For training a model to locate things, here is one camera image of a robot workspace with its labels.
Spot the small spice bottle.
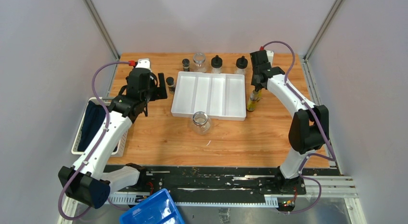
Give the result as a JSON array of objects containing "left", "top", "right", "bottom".
[
  {"left": 166, "top": 77, "right": 176, "bottom": 94},
  {"left": 182, "top": 58, "right": 190, "bottom": 72}
]

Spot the black-lid shaker jar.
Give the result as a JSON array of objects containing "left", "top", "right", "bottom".
[
  {"left": 234, "top": 56, "right": 248, "bottom": 75},
  {"left": 211, "top": 55, "right": 223, "bottom": 74}
]

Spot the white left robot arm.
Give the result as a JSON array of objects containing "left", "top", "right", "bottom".
[{"left": 58, "top": 67, "right": 167, "bottom": 209}]

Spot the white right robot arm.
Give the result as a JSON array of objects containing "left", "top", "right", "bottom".
[{"left": 250, "top": 50, "right": 329, "bottom": 194}]

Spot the white divided tray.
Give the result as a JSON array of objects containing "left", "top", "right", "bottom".
[{"left": 171, "top": 72, "right": 246, "bottom": 121}]

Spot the clear glass jar near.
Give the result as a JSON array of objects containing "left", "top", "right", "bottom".
[{"left": 191, "top": 111, "right": 212, "bottom": 135}]

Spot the clear glass jar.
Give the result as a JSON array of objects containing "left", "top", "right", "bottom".
[
  {"left": 192, "top": 53, "right": 207, "bottom": 73},
  {"left": 191, "top": 111, "right": 212, "bottom": 135}
]

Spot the clear glass jar far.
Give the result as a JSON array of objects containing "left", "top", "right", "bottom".
[{"left": 192, "top": 53, "right": 207, "bottom": 73}]

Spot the dark blue cloth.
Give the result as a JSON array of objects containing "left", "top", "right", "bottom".
[{"left": 77, "top": 101, "right": 106, "bottom": 152}]

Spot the white laundry basket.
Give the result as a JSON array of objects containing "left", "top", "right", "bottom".
[{"left": 71, "top": 97, "right": 128, "bottom": 157}]

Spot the blue plastic bin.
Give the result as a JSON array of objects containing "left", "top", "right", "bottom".
[{"left": 119, "top": 188, "right": 185, "bottom": 224}]

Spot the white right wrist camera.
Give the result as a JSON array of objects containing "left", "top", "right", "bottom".
[{"left": 266, "top": 50, "right": 274, "bottom": 65}]

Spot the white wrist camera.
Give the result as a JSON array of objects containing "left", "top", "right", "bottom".
[
  {"left": 266, "top": 50, "right": 274, "bottom": 65},
  {"left": 136, "top": 58, "right": 152, "bottom": 71}
]

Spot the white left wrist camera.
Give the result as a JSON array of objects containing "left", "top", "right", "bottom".
[{"left": 136, "top": 58, "right": 152, "bottom": 71}]

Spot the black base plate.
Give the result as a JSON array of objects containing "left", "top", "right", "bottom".
[{"left": 120, "top": 165, "right": 306, "bottom": 204}]

